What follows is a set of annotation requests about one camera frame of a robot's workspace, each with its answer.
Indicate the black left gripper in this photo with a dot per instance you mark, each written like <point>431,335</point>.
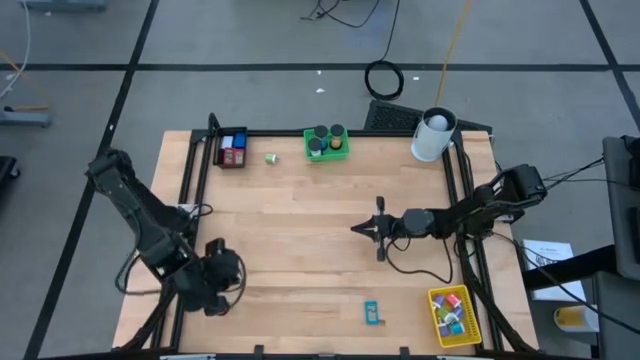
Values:
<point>220,267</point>

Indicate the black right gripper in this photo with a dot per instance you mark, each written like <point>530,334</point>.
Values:
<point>417,222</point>

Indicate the teal small digital clock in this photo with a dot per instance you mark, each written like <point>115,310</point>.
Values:
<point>372,313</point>

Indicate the white sand hourglass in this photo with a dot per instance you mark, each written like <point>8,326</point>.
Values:
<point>314,145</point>

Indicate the orange sand hourglass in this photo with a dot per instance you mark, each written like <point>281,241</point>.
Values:
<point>337,130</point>

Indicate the blue sand hourglass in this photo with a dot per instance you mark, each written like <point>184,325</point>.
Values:
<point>321,131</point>

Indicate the red USB wall charger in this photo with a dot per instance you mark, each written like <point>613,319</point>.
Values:
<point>453,300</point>

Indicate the blue rectangular block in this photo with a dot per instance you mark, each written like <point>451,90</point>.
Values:
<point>240,140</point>

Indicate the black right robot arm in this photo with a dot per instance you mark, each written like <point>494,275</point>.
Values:
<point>475,205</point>

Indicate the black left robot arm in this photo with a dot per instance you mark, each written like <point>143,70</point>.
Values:
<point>140,220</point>

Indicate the white paper cup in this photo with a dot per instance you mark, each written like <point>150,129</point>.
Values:
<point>430,142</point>

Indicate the black perforated floor mat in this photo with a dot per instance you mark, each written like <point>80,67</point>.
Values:
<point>390,117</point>

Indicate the green plastic basket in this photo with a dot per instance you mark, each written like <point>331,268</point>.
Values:
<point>307,133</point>

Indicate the yellow plastic basket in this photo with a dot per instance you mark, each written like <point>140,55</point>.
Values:
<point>470,336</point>

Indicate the black plastic basket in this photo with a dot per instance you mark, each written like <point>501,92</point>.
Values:
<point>218,150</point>

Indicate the white paper booklet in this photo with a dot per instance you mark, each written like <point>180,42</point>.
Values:
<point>550,252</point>

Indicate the black beam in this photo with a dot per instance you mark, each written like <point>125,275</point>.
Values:
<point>570,269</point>

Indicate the yellow and white roll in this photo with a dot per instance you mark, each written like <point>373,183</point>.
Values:
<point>572,317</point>

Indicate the black floor object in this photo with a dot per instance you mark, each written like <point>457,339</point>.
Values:
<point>6,170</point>

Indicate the grey metal cabinet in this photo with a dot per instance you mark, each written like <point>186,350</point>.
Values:
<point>617,210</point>

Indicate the grey metal floor base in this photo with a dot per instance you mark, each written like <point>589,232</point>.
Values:
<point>25,118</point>

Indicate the grey metal floor bar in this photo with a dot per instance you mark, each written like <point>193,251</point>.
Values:
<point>65,4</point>

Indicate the black aluminium table frame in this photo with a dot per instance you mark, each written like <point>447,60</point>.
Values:
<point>280,133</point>

